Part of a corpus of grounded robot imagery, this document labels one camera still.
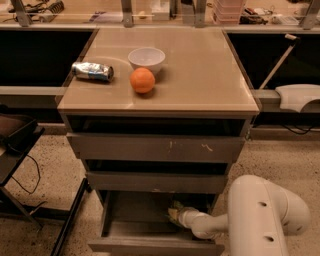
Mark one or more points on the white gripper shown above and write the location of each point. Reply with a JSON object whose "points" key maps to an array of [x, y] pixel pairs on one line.
{"points": [[185, 216]]}

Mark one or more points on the green jalapeno chip bag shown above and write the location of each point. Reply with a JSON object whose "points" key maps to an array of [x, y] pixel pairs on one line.
{"points": [[175, 211]]}

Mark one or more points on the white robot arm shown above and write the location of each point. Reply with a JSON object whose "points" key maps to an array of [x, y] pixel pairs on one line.
{"points": [[260, 214]]}

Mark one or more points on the bottom grey drawer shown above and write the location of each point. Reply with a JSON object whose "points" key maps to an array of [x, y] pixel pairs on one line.
{"points": [[138, 223]]}

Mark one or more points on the grey drawer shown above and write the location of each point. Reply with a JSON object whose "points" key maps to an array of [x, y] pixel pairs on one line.
{"points": [[138, 223], [157, 182], [158, 148]]}

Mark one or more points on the middle grey drawer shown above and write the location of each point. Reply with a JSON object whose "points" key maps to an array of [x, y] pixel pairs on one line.
{"points": [[157, 182]]}

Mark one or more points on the grey drawer cabinet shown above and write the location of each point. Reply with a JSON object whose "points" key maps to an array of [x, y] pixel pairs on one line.
{"points": [[199, 91]]}

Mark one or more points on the top grey drawer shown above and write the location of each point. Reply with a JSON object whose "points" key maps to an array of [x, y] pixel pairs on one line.
{"points": [[158, 148]]}

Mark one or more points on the orange fruit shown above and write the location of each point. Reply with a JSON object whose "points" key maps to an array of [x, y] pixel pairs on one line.
{"points": [[142, 80]]}

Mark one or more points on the white bowl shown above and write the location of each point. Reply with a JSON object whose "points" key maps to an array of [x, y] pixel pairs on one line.
{"points": [[147, 57]]}

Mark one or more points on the crushed silver soda can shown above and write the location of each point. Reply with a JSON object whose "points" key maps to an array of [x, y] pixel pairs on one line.
{"points": [[94, 71]]}

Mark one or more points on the white curved base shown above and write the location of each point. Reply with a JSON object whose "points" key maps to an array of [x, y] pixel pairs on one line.
{"points": [[296, 96]]}

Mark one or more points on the pink stacked bins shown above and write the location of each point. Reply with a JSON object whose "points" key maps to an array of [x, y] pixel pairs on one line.
{"points": [[227, 12]]}

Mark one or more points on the white stick tool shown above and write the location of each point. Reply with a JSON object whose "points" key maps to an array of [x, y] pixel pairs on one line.
{"points": [[293, 42]]}

